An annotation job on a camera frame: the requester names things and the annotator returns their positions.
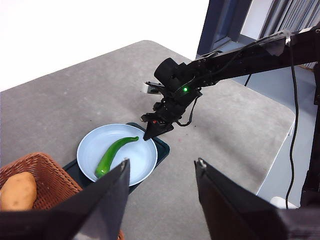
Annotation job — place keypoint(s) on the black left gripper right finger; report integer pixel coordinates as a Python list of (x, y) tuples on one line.
[(237, 215)]

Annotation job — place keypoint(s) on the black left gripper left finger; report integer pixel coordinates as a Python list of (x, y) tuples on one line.
[(100, 207)]

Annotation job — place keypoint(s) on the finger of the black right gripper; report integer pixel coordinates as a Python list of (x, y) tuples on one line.
[(156, 130)]

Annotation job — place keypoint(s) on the green pepper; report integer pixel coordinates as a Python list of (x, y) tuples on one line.
[(107, 160)]

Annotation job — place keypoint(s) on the light blue round plate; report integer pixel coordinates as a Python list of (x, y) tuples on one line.
[(92, 150)]

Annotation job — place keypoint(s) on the black rectangular tray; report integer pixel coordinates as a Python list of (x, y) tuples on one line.
[(162, 150)]

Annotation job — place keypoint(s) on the brown wicker basket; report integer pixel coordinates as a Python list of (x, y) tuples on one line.
[(50, 170)]

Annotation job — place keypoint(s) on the yellow-brown potato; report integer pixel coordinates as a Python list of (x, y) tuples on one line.
[(17, 190)]

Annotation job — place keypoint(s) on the grey vertical blinds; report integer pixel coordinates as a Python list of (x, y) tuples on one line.
[(295, 12)]

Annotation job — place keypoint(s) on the pale grey camera box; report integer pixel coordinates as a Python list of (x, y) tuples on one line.
[(147, 89)]

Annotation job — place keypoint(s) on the dark window frame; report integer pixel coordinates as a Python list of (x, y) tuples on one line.
[(217, 20)]

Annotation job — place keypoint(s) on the black robot frame post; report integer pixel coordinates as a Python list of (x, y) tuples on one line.
[(315, 125)]

